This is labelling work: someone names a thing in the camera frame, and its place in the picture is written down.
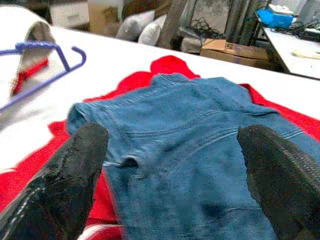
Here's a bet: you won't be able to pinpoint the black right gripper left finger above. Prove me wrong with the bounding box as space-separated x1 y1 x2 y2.
0 122 110 240

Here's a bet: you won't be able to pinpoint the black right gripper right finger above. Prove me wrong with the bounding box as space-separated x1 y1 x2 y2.
236 124 320 240

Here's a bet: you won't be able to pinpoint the blue denim jacket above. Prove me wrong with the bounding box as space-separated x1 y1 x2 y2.
66 73 320 240

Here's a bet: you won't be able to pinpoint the purple plastic hanger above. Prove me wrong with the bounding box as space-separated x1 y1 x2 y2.
0 41 87 115

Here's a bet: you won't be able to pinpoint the red plastic hanger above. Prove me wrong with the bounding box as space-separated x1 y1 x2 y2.
11 58 50 97

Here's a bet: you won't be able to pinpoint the brown cardboard box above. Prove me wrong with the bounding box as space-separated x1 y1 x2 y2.
199 37 276 68

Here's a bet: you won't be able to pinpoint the red printed t-shirt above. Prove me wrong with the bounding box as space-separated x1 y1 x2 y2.
0 55 320 240

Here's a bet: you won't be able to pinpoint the blue plastic item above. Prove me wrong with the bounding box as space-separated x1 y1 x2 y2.
256 7 295 28

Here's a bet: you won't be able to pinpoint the cream white jeans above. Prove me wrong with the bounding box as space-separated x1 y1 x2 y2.
0 4 66 131

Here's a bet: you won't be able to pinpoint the grey pillow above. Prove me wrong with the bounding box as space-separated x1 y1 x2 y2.
137 13 167 46
116 9 156 42

